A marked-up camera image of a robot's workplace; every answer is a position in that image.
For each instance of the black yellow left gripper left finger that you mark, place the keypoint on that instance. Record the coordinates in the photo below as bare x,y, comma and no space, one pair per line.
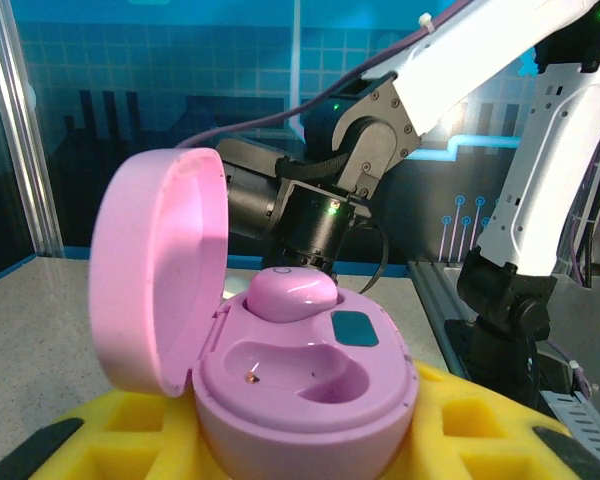
130,440

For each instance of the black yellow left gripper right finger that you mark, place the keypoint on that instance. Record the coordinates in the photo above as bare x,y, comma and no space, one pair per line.
480,440

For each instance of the small pink earbud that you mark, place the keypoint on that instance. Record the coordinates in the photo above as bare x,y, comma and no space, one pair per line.
290,295

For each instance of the pink earbud charging case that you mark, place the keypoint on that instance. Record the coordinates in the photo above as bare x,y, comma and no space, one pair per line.
155,280

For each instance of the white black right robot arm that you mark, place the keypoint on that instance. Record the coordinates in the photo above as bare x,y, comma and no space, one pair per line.
545,175

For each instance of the long aluminium base rail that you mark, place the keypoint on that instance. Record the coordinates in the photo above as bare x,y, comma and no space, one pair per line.
440,310

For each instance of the aluminium corner post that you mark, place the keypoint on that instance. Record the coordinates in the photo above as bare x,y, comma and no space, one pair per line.
15,125

